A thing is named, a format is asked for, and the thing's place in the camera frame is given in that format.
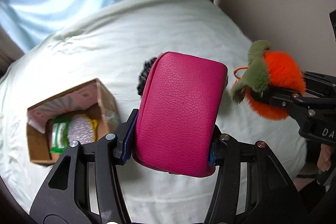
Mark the black patterned fabric piece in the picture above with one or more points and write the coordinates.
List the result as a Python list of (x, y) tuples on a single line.
[(142, 78)]

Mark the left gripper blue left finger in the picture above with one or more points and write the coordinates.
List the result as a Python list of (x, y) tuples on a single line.
[(83, 185)]

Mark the green snack packet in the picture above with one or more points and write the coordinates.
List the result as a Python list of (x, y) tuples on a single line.
[(59, 135)]

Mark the magenta leather pouch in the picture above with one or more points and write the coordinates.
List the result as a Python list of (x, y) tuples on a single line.
[(177, 114)]

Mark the person's right hand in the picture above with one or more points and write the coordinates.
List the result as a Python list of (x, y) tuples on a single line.
[(324, 160)]

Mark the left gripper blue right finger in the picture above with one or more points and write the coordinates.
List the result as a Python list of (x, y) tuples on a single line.
[(271, 196)]

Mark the brown cardboard box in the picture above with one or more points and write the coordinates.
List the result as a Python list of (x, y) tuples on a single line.
[(90, 100)]

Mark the orange green plush pompom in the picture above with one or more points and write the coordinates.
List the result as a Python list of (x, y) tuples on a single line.
[(267, 69)]

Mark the silver yellow round scrub pad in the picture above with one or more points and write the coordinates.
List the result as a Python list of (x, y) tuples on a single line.
[(82, 129)]

